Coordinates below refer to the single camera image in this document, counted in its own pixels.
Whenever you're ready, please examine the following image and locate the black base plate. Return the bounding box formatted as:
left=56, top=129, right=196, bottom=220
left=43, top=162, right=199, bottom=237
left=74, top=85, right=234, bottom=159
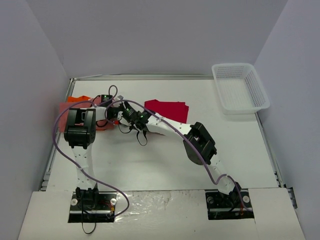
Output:
left=205, top=189, right=255, bottom=221
left=68, top=192, right=117, bottom=223

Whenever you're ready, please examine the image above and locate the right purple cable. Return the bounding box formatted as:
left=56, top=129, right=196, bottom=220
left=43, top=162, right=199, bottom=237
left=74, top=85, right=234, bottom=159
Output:
left=105, top=99, right=253, bottom=212

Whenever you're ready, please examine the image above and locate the pink folded t-shirt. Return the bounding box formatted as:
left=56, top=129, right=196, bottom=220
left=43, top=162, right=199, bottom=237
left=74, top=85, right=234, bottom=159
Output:
left=58, top=96, right=118, bottom=133

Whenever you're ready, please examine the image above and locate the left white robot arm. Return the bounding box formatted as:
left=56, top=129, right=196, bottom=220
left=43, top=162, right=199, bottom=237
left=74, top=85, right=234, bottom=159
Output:
left=59, top=95, right=114, bottom=210

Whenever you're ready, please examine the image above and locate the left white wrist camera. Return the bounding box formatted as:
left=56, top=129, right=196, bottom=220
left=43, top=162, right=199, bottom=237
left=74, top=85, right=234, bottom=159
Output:
left=113, top=95, right=124, bottom=101

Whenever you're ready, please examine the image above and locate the white plastic basket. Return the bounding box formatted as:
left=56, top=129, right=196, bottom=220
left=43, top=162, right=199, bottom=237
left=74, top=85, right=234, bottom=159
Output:
left=211, top=63, right=270, bottom=115

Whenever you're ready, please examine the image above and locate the orange folded t-shirt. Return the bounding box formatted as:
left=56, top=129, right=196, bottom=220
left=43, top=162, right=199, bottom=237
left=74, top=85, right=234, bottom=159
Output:
left=67, top=95, right=92, bottom=103

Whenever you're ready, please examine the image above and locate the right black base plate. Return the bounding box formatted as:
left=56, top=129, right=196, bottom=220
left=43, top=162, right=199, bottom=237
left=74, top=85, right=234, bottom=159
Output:
left=205, top=189, right=255, bottom=221

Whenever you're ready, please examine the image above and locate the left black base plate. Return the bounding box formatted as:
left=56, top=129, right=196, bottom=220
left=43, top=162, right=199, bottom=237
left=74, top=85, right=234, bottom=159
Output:
left=68, top=192, right=117, bottom=223

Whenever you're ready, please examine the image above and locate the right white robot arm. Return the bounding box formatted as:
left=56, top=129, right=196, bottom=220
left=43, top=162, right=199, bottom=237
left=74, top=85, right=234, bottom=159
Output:
left=117, top=102, right=244, bottom=208

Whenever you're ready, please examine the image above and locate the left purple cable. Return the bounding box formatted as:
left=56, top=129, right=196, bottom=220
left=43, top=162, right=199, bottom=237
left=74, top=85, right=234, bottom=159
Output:
left=51, top=85, right=131, bottom=219

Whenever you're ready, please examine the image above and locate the black cable loop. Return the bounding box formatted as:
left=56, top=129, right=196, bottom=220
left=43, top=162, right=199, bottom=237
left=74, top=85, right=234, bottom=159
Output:
left=81, top=219, right=97, bottom=235

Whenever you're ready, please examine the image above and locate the purple cable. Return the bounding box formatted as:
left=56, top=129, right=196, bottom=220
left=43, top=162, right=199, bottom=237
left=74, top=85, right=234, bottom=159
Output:
left=51, top=85, right=131, bottom=219
left=105, top=99, right=253, bottom=212

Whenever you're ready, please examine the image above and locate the red t-shirt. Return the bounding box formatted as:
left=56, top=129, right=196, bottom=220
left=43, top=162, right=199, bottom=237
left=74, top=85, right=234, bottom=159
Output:
left=144, top=99, right=191, bottom=137

